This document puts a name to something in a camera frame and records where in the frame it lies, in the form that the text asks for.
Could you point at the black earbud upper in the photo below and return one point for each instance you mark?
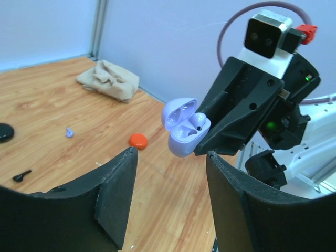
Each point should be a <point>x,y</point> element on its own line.
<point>19,178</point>

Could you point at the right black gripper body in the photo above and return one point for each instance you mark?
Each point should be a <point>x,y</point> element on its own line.
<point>285,126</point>

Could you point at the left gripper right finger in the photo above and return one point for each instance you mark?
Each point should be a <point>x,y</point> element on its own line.
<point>252,216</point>

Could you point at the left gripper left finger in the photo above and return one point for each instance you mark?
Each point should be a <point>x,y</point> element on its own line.
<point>89,213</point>

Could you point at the aluminium frame post right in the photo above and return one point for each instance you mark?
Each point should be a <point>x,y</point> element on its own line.
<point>97,29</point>

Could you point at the purple earbud charging case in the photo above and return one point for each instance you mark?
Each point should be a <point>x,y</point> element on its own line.
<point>183,137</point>

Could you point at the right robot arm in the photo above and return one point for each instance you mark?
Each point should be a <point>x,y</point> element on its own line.
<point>300,169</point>

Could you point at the purple earbud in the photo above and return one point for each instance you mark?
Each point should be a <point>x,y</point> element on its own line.
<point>198,120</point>
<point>69,132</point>

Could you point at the black round charging case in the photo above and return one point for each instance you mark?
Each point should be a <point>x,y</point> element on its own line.
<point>6,132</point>

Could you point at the orange earbud charging case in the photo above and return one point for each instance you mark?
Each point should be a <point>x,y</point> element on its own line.
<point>138,140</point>

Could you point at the beige cloth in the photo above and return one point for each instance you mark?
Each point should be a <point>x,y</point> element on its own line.
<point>110,80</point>

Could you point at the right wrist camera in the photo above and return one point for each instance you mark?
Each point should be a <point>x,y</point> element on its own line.
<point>270,42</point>

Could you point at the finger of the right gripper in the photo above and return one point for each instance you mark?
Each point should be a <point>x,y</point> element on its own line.
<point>239,90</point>
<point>227,139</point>

